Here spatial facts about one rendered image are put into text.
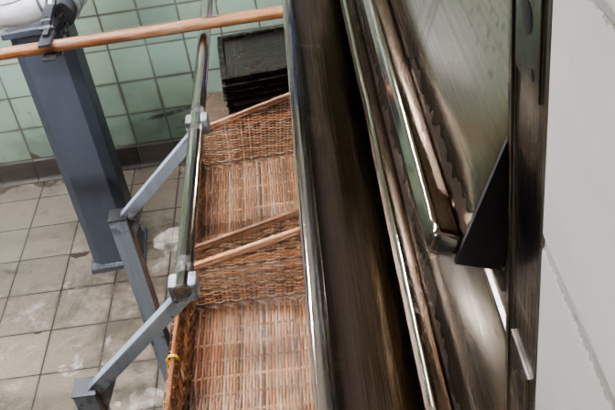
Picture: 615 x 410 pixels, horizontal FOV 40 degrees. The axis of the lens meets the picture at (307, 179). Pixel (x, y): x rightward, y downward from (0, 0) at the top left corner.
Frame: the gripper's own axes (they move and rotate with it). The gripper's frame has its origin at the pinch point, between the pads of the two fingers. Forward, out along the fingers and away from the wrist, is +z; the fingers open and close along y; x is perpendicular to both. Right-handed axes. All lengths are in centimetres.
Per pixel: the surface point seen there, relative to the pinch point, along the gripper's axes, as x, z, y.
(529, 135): -72, 151, -64
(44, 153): 58, -122, 108
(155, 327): -30, 87, 11
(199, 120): -37, 40, 2
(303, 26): -61, 52, -22
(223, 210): -31, -4, 61
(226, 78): -36, -36, 36
